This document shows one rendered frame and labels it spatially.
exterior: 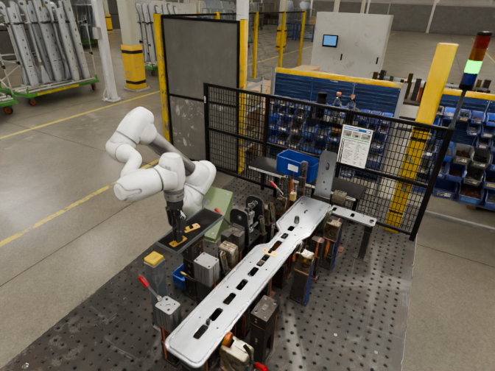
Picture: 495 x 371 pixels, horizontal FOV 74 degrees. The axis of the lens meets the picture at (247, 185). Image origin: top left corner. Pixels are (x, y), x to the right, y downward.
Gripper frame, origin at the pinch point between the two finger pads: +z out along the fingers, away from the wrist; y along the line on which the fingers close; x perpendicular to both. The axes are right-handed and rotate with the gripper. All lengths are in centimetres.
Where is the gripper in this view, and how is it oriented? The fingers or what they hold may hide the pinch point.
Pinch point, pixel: (177, 234)
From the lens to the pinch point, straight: 160.2
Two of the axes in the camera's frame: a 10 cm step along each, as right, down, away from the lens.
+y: 7.7, 3.4, -5.4
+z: -0.4, 8.7, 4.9
